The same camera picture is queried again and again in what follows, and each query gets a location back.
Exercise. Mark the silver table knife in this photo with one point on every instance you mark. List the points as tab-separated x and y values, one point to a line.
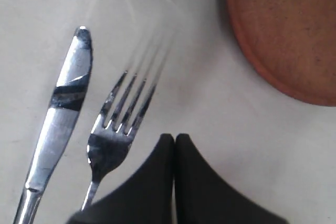
60	120

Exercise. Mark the silver metal fork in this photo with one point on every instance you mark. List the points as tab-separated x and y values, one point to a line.
122	113

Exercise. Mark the brown wooden plate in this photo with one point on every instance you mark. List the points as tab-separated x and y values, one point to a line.
290	43

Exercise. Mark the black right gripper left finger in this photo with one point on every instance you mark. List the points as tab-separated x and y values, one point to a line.
146	197

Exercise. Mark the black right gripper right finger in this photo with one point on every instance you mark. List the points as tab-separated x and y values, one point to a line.
202	196

